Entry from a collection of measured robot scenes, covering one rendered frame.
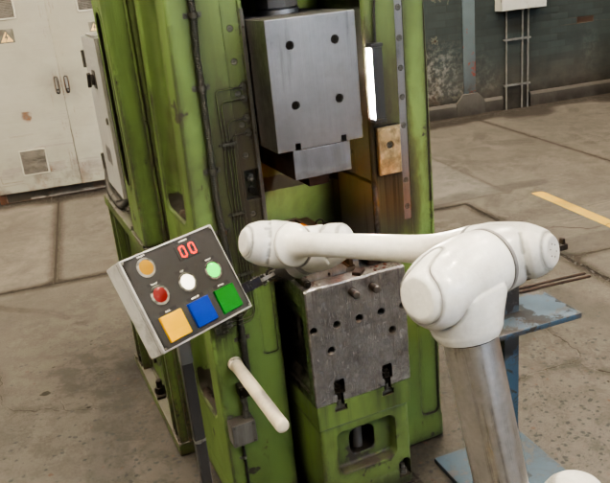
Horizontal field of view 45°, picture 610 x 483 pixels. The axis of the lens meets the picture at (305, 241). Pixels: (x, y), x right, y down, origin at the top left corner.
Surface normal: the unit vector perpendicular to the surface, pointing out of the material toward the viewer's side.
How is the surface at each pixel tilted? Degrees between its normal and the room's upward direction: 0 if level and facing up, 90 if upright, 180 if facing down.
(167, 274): 60
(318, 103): 90
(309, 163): 90
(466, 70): 90
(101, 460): 0
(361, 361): 90
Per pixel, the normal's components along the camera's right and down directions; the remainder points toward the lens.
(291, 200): 0.41, 0.28
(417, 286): -0.77, 0.26
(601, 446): -0.10, -0.93
